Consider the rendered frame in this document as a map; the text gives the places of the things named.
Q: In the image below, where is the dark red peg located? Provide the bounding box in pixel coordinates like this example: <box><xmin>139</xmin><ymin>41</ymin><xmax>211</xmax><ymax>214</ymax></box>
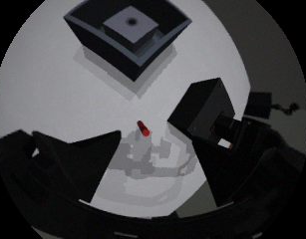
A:
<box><xmin>138</xmin><ymin>120</ymin><xmax>150</xmax><ymax>136</ymax></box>

